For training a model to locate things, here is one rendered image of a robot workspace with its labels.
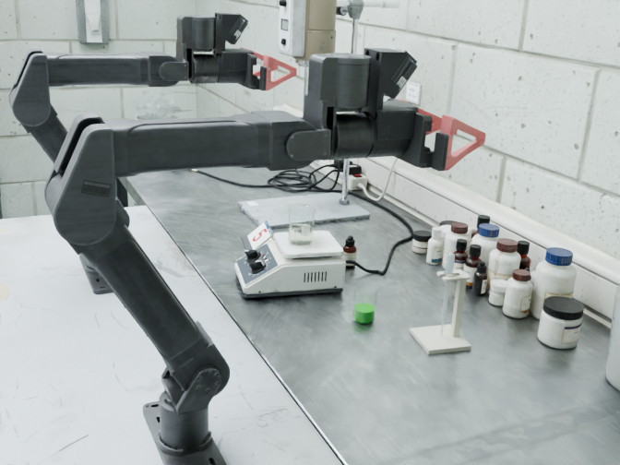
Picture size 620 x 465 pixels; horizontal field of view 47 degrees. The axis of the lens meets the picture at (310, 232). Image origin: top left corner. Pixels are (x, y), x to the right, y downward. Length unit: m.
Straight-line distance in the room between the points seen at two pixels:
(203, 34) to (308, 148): 0.62
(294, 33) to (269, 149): 0.92
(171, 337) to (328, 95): 0.34
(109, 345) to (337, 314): 0.41
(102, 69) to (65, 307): 0.44
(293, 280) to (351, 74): 0.61
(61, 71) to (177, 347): 0.65
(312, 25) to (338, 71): 0.88
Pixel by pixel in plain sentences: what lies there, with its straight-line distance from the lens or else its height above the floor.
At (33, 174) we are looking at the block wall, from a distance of 3.77.
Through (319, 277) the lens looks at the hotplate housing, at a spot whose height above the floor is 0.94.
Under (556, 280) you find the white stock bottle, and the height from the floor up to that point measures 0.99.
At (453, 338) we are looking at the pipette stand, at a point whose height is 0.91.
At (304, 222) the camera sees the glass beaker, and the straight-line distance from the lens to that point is 1.37.
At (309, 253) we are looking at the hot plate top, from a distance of 1.36.
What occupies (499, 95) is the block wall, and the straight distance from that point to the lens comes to 1.67.
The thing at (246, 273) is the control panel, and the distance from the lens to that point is 1.40.
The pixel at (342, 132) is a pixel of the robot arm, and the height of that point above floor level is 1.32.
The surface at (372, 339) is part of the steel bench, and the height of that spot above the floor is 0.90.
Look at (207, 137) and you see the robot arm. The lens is 0.80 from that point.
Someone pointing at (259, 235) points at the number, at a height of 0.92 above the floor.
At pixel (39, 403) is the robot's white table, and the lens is 1.11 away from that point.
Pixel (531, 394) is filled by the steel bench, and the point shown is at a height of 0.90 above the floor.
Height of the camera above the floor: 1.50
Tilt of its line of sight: 20 degrees down
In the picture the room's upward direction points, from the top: 3 degrees clockwise
